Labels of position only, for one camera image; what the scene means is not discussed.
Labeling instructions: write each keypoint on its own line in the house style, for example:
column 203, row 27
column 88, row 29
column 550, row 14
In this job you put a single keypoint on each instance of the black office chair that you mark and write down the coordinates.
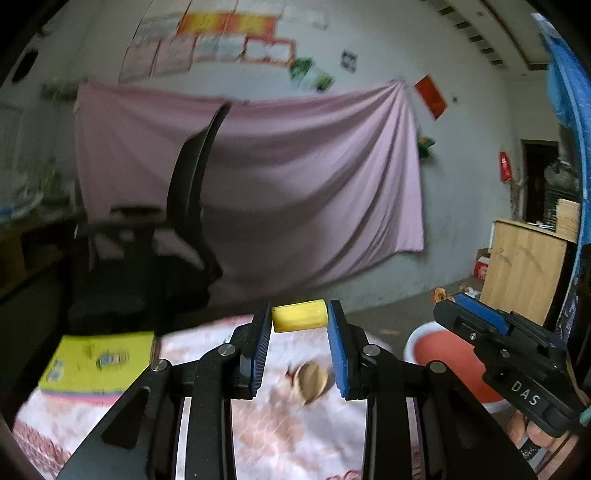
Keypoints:
column 189, row 207

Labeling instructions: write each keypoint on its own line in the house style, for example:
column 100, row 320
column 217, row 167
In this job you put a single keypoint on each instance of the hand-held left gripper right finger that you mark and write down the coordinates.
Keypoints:
column 337, row 355

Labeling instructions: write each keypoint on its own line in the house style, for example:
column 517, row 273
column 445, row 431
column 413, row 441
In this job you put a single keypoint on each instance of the orange and yellow banner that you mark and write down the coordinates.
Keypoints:
column 226, row 23

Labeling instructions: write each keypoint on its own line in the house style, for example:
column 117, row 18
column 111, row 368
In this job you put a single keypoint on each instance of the small orange scrap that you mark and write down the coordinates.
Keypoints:
column 444, row 295

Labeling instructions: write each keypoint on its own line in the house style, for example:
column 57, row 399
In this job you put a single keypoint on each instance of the green wall pictures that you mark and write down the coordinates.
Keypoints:
column 311, row 76

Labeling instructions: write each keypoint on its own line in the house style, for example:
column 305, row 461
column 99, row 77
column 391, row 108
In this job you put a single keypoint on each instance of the red cardboard box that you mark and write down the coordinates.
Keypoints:
column 483, row 265

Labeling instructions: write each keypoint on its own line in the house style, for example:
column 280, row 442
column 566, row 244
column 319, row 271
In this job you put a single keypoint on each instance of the small black white photo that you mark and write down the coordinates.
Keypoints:
column 349, row 60

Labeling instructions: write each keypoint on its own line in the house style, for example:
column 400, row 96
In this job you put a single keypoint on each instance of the yellow book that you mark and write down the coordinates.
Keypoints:
column 83, row 364

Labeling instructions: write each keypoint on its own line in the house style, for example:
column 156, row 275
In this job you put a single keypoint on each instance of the orange framed certificate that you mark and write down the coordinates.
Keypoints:
column 270, row 50

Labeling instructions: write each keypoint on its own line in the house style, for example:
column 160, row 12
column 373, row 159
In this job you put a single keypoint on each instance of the green hanging ornament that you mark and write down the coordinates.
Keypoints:
column 426, row 146

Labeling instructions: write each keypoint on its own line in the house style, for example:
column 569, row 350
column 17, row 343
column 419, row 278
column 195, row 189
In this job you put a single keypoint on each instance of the red basin with white rim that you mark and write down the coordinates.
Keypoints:
column 438, row 360

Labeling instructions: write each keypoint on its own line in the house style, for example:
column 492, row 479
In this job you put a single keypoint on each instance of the pink patterned tablecloth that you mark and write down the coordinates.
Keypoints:
column 277, row 438

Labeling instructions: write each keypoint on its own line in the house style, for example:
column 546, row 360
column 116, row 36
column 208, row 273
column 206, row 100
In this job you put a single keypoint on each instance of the small wooden board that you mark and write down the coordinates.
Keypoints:
column 569, row 219

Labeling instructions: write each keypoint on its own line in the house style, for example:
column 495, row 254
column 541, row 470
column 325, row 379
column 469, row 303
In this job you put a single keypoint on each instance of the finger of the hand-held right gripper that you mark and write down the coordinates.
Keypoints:
column 466, row 330
column 482, row 311

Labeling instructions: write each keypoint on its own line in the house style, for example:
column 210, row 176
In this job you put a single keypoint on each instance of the white certificate with red frame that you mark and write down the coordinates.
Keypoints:
column 218, row 48

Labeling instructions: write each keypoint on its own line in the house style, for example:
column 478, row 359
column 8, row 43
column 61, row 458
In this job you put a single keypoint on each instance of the red paper wall sheet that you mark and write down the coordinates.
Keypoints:
column 430, row 97

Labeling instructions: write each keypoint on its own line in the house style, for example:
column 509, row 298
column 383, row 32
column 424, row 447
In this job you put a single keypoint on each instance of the red wall hanging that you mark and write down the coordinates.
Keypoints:
column 506, row 166

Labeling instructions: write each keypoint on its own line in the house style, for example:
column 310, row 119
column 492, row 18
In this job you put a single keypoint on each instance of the floor litter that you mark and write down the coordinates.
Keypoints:
column 472, row 291

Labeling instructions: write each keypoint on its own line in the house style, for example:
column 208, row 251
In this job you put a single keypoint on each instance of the cluttered desk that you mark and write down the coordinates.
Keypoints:
column 32, row 221

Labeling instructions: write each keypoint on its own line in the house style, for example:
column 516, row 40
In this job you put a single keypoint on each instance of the pink hanging cloth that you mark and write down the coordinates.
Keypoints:
column 300, row 184

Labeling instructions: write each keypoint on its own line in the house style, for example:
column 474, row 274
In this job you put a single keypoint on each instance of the person's right hand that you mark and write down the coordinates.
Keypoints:
column 545, row 436

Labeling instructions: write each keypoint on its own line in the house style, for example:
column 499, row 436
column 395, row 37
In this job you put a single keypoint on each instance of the dark round wall object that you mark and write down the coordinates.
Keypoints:
column 25, row 67

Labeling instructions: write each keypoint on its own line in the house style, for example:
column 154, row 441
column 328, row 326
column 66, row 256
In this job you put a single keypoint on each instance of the yellow plastic cylinder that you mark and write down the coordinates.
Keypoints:
column 300, row 316

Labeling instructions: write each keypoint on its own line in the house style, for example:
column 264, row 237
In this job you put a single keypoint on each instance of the blue dotted printed cloth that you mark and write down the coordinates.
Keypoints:
column 572, row 92

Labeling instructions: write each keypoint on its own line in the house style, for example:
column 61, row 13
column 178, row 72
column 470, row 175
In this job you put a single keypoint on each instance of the green and yellow charm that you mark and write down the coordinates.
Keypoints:
column 586, row 415

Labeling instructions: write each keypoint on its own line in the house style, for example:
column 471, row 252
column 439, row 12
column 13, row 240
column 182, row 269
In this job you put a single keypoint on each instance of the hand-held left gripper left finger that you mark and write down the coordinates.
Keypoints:
column 261, row 350

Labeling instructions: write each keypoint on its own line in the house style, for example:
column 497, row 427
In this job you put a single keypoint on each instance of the pink certificate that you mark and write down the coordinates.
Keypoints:
column 173, row 54
column 138, row 60

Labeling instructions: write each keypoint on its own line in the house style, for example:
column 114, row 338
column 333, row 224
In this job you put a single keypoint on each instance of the white wall sheet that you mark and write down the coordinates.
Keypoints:
column 304, row 16

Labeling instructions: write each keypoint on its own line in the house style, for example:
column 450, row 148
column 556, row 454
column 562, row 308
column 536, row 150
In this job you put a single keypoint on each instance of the large wooden board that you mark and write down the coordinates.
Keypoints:
column 521, row 272

